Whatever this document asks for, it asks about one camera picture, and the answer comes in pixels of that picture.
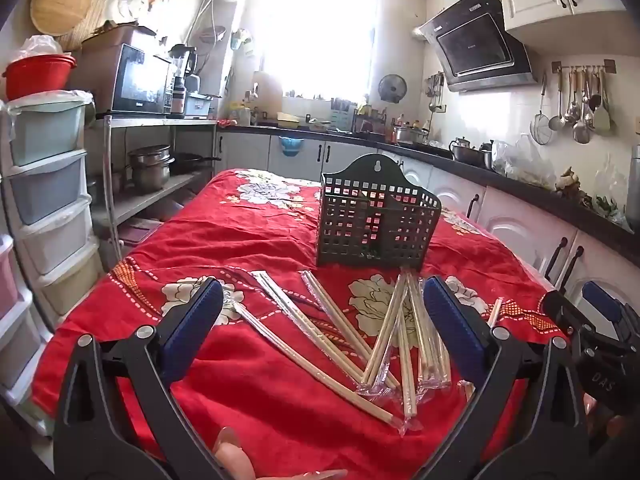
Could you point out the steel pot with lid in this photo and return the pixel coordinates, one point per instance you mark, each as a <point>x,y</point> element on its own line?
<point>410,135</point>

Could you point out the red plastic basin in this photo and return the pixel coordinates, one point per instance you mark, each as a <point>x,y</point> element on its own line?
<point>40,77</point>

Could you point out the blue plastic bowl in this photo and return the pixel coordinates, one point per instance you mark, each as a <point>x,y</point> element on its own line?
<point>291,146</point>

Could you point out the steel kettle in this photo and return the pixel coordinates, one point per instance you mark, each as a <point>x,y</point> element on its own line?
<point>467,152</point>

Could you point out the pile of chopsticks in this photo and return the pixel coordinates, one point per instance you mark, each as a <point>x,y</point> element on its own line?
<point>382,345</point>

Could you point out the black microwave oven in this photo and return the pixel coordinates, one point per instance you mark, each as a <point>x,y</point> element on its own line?
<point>135,80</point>

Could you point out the blender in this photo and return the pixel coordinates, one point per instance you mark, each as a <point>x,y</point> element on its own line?
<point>181,80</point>

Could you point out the ginger root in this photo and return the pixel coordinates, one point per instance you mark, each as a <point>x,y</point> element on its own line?
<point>567,180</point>

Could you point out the clear plastic bags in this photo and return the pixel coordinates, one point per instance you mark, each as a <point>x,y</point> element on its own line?
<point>525,165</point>

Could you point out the pastel plastic drawer tower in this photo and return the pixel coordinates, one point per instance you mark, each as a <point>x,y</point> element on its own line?
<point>47,175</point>

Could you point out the person's right hand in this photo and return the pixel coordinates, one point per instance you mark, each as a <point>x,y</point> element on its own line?
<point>590,405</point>

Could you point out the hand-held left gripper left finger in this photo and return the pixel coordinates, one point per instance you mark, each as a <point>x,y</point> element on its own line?
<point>192,330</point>

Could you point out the row of hanging kitchen utensils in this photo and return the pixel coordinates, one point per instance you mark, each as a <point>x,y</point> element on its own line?
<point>580,105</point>

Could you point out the pink plastic drawer tower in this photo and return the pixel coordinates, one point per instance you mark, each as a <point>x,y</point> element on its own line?
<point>15,310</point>

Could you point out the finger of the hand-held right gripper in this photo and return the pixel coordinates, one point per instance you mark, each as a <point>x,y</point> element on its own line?
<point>562,310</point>
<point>602,302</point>

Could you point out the black kitchen counter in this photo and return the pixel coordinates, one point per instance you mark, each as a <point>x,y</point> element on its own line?
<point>525,182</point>

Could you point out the metal shelf rack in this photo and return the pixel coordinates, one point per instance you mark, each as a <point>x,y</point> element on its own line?
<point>150,200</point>

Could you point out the black range hood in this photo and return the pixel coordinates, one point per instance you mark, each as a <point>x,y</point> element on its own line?
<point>475,47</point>

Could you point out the person's left hand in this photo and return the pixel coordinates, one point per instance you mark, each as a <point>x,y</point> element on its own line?
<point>235,457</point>

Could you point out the red floral tablecloth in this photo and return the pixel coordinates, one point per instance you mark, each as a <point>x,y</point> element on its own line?
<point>225,230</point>

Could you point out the small desk fan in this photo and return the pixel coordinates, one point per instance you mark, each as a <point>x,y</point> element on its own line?
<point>392,87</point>

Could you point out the dark green utensil basket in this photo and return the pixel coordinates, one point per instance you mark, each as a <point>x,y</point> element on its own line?
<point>350,240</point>

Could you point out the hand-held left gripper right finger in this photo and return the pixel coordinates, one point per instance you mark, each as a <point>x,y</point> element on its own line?
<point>452,325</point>

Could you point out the stacked stainless steel pots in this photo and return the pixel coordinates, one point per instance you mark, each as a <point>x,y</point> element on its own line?
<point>150,167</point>

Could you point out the black frying pan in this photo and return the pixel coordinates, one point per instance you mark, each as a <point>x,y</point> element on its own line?
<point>192,161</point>

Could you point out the brown box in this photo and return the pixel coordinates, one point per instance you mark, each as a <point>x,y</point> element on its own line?
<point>120,37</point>

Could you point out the bright window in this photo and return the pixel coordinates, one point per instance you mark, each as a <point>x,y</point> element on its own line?
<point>320,35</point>

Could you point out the steel cylinder container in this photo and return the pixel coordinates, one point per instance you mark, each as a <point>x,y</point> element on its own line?
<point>634,185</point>

